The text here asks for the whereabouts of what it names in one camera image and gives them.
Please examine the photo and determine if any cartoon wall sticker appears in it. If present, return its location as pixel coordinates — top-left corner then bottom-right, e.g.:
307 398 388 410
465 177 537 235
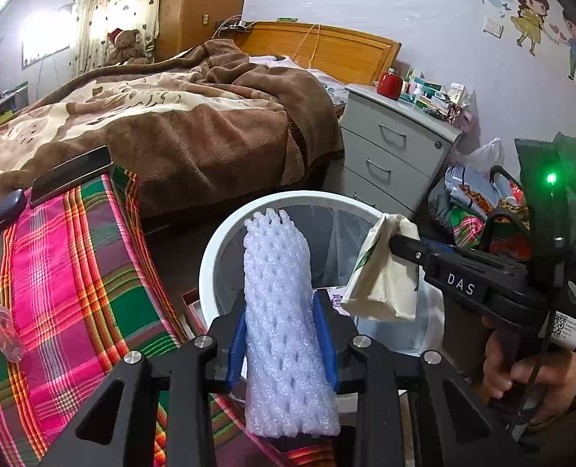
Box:
480 0 576 88

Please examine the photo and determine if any white foam fruit net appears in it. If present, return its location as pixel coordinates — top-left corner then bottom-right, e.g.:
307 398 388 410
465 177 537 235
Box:
242 207 342 439

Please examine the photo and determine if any wooden bed headboard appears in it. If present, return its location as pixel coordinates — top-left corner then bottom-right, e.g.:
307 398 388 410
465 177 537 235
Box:
236 20 403 86

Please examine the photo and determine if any red jar on cabinet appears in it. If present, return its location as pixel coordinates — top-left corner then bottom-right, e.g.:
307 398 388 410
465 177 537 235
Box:
376 67 404 98

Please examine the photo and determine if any blue patterned package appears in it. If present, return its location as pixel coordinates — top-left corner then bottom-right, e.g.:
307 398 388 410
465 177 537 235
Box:
443 163 500 215

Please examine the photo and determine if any power strip with chargers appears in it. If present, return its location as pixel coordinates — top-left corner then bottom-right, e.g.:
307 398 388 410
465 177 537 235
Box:
217 17 254 35

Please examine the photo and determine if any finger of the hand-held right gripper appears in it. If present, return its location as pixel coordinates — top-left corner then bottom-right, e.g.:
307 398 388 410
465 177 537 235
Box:
389 233 428 279
420 205 532 262

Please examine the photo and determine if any brown patterned blanket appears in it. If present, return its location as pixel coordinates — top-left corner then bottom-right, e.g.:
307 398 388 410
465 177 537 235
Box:
0 38 346 219

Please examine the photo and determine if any wooden wardrobe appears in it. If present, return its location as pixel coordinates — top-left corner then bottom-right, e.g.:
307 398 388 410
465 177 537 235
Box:
154 0 252 61

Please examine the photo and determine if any cluttered shelf desk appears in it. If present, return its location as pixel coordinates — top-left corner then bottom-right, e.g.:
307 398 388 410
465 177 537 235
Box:
0 80 31 142

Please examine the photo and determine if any red flat box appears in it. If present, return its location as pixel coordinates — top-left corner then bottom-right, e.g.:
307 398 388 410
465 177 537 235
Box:
181 287 215 346

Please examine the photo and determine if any white trash bin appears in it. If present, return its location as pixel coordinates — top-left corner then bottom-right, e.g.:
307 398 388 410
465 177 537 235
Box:
198 191 446 402

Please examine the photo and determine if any pink green plaid tablecloth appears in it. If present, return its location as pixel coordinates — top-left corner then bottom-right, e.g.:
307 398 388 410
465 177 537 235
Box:
0 168 340 467

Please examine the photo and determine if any pile of medicine boxes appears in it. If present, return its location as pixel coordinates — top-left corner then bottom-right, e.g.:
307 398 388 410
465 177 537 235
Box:
399 65 476 130

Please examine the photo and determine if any white plastic bag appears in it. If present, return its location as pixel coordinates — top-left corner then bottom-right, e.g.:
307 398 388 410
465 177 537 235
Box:
463 136 506 176

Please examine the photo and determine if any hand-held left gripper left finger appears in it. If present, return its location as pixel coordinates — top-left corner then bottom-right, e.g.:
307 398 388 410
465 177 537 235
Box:
40 302 250 467

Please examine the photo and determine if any brown teddy bear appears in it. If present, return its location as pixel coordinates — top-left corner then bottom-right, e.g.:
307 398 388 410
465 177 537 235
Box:
107 28 150 66

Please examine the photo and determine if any black smartphone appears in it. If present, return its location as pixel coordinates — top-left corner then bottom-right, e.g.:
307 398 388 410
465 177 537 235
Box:
29 145 114 208

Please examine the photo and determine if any white floral pillow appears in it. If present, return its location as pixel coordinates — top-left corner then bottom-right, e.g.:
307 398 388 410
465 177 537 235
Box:
249 56 349 118

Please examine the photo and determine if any grey drawer nightstand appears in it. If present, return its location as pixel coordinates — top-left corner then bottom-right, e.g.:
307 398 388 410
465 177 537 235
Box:
339 83 464 219

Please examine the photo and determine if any person's right forearm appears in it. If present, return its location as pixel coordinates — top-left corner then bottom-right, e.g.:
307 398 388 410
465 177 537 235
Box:
516 350 576 467

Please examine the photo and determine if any person's right hand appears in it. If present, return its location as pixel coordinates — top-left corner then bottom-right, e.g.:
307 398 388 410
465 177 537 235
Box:
480 316 576 404

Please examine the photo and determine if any patterned curtain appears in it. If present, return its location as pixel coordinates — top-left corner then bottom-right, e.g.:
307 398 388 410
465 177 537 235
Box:
74 0 166 76

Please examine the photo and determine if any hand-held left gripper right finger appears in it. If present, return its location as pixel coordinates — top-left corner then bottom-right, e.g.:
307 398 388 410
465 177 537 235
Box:
314 289 522 467

